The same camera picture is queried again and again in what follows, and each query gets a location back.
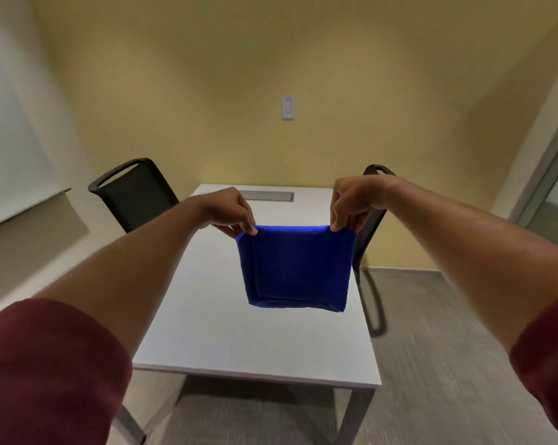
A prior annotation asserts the person's right forearm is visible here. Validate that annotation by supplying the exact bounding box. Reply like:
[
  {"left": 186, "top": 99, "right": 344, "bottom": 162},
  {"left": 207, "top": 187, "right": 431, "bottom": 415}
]
[{"left": 382, "top": 176, "right": 558, "bottom": 354}]

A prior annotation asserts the black mesh chair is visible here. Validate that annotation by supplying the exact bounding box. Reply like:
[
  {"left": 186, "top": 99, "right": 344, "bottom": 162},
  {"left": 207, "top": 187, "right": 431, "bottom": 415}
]
[
  {"left": 88, "top": 158, "right": 180, "bottom": 234},
  {"left": 351, "top": 164, "right": 396, "bottom": 339}
]

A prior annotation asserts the person's left forearm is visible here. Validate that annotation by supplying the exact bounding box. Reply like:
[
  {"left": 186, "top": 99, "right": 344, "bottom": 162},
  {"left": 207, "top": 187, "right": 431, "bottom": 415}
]
[{"left": 34, "top": 196, "right": 208, "bottom": 358}]

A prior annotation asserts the grey table cable hatch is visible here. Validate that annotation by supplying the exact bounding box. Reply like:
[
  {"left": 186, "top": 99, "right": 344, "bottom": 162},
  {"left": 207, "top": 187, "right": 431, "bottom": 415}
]
[{"left": 238, "top": 191, "right": 295, "bottom": 202}]

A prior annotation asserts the glass door with frame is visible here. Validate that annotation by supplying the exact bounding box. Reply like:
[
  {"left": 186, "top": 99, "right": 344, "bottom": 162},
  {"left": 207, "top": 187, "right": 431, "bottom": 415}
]
[{"left": 509, "top": 99, "right": 558, "bottom": 255}]

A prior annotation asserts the maroon right sleeve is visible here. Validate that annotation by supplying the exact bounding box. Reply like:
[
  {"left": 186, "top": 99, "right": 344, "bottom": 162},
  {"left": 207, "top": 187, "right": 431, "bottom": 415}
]
[{"left": 509, "top": 292, "right": 558, "bottom": 443}]

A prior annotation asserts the person's right hand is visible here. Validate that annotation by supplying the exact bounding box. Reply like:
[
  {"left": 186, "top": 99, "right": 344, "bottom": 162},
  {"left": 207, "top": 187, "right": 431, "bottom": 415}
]
[{"left": 329, "top": 175, "right": 397, "bottom": 233}]

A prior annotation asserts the blue towel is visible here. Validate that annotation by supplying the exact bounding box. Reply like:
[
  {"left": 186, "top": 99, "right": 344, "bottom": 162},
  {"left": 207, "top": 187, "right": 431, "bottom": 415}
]
[{"left": 235, "top": 224, "right": 357, "bottom": 314}]

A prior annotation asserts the white whiteboard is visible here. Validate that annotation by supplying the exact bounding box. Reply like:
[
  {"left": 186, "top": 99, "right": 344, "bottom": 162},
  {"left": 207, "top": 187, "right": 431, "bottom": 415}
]
[{"left": 0, "top": 23, "right": 72, "bottom": 233}]

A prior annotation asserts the person's left hand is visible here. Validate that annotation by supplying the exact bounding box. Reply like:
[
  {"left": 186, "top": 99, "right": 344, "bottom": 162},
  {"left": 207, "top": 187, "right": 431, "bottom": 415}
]
[{"left": 196, "top": 187, "right": 258, "bottom": 239}]

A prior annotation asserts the maroon left sleeve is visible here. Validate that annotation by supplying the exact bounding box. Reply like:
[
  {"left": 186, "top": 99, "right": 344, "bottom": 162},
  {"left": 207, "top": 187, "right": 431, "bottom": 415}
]
[{"left": 0, "top": 298, "right": 133, "bottom": 445}]

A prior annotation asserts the white table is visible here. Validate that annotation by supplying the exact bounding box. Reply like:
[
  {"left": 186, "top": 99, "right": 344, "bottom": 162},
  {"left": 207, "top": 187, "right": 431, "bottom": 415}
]
[{"left": 113, "top": 184, "right": 383, "bottom": 445}]

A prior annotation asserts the maroon sleeve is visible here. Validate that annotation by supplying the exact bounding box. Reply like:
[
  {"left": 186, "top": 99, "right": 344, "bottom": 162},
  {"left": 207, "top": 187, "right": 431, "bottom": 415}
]
[
  {"left": 509, "top": 292, "right": 558, "bottom": 443},
  {"left": 0, "top": 298, "right": 133, "bottom": 445}
]

